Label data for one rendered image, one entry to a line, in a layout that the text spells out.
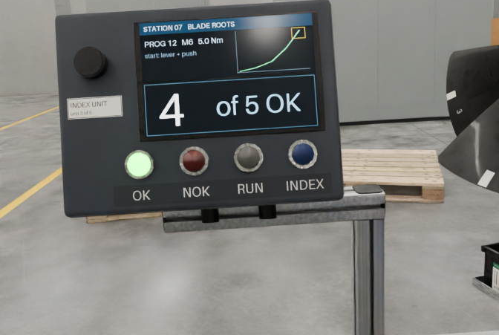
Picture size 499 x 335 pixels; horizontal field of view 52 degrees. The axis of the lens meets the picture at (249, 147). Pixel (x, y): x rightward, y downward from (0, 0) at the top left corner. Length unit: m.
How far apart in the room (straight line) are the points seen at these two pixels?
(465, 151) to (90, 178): 0.77
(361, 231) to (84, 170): 0.29
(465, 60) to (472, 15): 5.57
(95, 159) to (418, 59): 6.33
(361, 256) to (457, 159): 0.53
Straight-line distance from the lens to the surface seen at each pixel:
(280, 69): 0.48
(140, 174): 0.47
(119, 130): 0.48
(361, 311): 0.61
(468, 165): 1.06
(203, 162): 0.46
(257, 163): 0.46
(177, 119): 0.47
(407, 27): 6.66
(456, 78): 1.38
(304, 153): 0.46
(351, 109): 6.59
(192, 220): 0.55
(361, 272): 0.59
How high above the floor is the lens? 1.23
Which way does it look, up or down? 13 degrees down
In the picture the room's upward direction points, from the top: 3 degrees counter-clockwise
